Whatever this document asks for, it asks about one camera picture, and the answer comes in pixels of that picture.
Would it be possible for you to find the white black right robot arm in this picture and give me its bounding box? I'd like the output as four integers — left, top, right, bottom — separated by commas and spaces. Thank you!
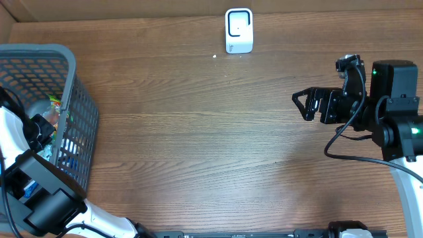
292, 54, 422, 237

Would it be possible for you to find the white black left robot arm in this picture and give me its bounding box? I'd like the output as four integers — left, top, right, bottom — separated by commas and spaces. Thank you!
1, 89, 153, 237

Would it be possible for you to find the grey plastic mesh basket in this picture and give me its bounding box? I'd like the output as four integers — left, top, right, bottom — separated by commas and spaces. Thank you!
1, 44, 99, 193

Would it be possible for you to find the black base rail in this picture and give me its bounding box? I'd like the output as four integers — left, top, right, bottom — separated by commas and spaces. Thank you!
152, 220, 388, 238

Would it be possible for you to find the white barcode scanner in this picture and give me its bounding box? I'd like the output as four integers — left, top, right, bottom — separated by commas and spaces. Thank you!
225, 8, 254, 54

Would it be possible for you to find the colourful gummy candy bag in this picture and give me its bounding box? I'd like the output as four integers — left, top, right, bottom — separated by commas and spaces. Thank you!
42, 95, 61, 130

